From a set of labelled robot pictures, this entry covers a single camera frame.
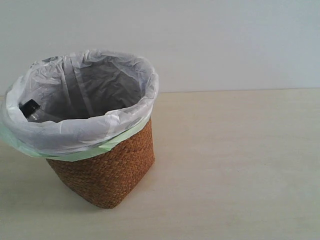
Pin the red-label black-cap clear bottle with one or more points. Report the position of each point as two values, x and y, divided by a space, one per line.
33 112

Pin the white plastic bin liner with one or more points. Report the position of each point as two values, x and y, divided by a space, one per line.
98 99

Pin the woven wicker waste basket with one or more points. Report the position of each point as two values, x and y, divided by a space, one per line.
106 179

